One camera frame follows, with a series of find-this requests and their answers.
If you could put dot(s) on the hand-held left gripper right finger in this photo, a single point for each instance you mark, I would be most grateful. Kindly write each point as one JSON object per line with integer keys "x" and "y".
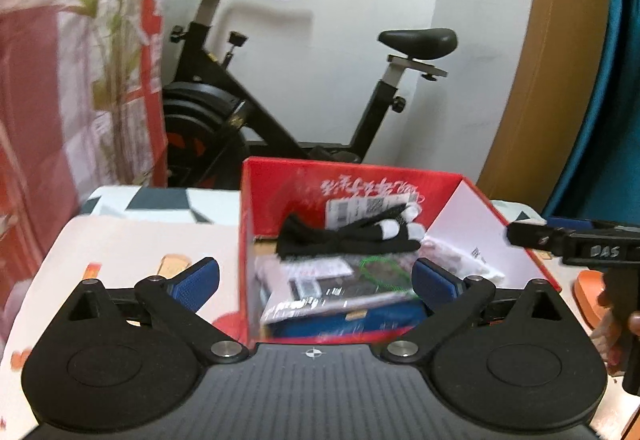
{"x": 435, "y": 282}

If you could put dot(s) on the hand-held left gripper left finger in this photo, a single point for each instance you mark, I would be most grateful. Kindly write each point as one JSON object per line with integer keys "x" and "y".
{"x": 197, "y": 282}

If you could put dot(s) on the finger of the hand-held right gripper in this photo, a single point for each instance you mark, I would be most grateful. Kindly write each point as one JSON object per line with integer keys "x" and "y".
{"x": 570, "y": 224}
{"x": 535, "y": 237}

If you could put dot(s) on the white plastic pouch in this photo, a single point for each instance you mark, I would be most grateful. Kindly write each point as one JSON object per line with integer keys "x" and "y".
{"x": 470, "y": 260}

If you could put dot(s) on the blue cotton pad packet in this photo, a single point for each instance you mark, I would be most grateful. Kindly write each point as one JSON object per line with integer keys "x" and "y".
{"x": 350, "y": 325}

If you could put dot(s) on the clear plastic packet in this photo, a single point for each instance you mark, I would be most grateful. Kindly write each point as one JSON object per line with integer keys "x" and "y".
{"x": 310, "y": 291}

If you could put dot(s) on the black socks with white toes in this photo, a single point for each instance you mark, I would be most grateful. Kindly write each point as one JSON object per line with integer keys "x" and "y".
{"x": 325, "y": 240}

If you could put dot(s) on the red cardboard box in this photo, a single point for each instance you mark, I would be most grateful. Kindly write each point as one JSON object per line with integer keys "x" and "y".
{"x": 280, "y": 185}

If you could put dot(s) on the person's right hand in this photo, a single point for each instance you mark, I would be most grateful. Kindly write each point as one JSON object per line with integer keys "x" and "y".
{"x": 611, "y": 340}

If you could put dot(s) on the orange plastic object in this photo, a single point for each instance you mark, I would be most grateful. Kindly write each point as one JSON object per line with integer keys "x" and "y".
{"x": 590, "y": 295}

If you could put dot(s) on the white printed tablecloth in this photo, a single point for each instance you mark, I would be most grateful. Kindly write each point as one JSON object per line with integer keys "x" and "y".
{"x": 100, "y": 240}

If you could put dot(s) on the teal curtain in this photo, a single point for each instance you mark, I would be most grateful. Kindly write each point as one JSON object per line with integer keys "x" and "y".
{"x": 625, "y": 69}

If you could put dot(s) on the black exercise bike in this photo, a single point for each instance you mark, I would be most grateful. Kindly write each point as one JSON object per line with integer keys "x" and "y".
{"x": 220, "y": 105}

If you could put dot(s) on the pink plant-printed curtain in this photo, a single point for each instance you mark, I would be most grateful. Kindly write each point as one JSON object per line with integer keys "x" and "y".
{"x": 50, "y": 94}

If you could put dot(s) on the wooden door frame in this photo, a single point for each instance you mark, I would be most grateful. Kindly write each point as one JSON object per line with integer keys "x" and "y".
{"x": 550, "y": 69}

